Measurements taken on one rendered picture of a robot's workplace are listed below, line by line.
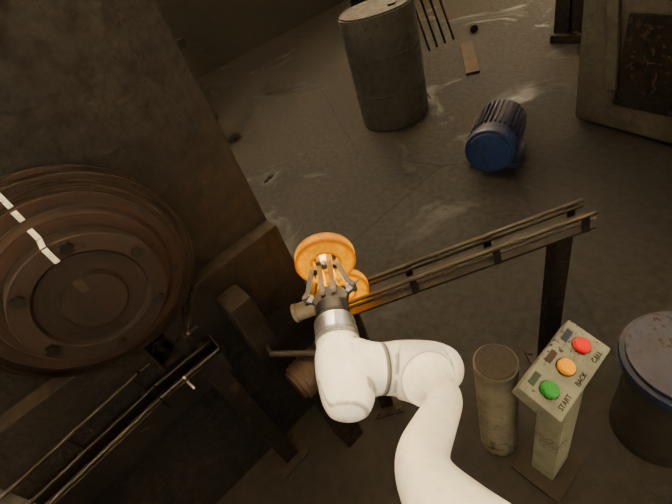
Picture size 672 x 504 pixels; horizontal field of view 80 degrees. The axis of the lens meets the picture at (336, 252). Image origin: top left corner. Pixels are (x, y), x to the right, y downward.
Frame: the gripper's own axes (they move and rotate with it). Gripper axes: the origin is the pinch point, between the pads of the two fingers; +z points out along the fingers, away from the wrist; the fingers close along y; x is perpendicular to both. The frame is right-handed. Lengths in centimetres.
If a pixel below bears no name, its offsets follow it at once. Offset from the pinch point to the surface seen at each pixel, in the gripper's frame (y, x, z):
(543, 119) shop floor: 155, -102, 178
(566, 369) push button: 47, -30, -30
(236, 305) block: -29.4, -12.4, 3.9
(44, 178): -42, 41, -2
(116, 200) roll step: -34.7, 31.5, 0.1
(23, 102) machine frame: -46, 51, 14
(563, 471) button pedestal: 50, -90, -36
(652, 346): 78, -48, -22
